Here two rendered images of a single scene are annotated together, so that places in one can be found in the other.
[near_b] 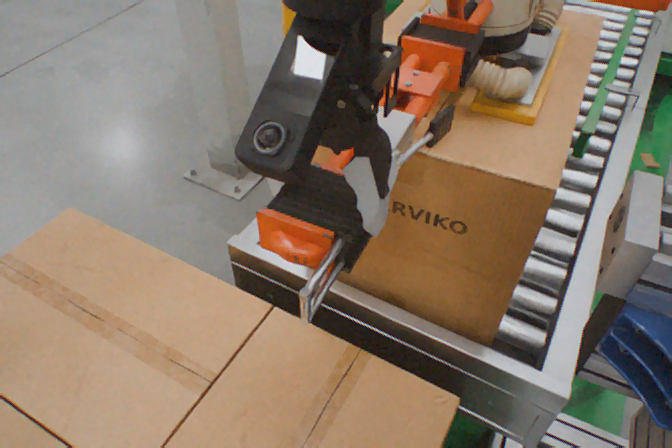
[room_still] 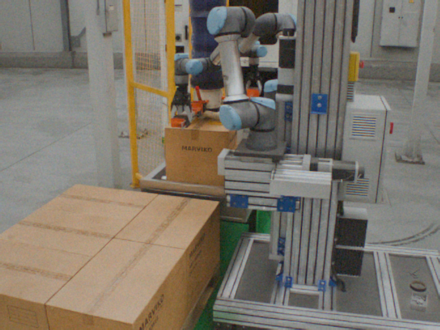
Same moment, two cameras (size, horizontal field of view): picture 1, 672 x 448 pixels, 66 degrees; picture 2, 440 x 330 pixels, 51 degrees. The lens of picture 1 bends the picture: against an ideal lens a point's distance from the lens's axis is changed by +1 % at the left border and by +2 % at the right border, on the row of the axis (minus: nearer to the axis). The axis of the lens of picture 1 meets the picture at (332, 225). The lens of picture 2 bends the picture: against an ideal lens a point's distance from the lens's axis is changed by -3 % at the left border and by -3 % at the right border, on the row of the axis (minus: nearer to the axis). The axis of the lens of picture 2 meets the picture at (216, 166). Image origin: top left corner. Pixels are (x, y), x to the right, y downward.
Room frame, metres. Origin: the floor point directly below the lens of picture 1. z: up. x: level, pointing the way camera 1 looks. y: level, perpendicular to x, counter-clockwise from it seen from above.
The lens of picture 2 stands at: (-2.10, 0.39, 1.70)
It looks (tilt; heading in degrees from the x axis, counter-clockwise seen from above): 20 degrees down; 347
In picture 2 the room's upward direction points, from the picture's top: straight up
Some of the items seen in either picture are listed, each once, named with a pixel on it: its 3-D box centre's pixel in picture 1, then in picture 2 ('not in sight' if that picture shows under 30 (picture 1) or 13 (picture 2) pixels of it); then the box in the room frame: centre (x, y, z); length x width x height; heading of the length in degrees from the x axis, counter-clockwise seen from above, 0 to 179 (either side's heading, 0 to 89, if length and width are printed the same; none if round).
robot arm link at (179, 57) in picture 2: not in sight; (181, 64); (0.35, 0.00, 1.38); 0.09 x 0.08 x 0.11; 20
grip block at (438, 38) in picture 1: (439, 51); (198, 107); (0.65, -0.14, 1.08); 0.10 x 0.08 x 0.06; 64
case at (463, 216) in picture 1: (451, 148); (207, 146); (0.88, -0.25, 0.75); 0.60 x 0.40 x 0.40; 154
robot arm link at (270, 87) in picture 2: not in sight; (275, 91); (0.36, -0.53, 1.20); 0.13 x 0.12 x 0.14; 94
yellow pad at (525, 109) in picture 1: (527, 57); (221, 114); (0.84, -0.34, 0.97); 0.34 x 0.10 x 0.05; 154
